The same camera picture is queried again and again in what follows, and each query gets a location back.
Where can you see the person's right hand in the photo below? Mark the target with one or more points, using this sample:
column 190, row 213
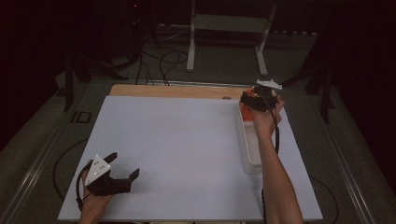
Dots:
column 266, row 124

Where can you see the white plastic storage bin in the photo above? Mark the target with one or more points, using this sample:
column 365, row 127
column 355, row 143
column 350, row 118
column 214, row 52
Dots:
column 253, row 149

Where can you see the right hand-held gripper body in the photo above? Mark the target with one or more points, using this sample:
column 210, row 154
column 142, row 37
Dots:
column 264, row 99

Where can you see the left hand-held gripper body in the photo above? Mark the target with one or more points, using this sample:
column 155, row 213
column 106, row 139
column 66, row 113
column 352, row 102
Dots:
column 107, row 186

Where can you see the black tripod stand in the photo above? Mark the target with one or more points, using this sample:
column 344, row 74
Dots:
column 325, row 93
column 70, row 81

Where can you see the grey metal stand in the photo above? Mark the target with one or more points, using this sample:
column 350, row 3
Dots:
column 230, row 23

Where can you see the person's left hand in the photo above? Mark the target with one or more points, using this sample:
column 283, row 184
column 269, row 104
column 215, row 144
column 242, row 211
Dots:
column 93, row 203

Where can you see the orange phone case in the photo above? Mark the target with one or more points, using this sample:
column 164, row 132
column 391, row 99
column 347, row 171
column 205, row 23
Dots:
column 247, row 115

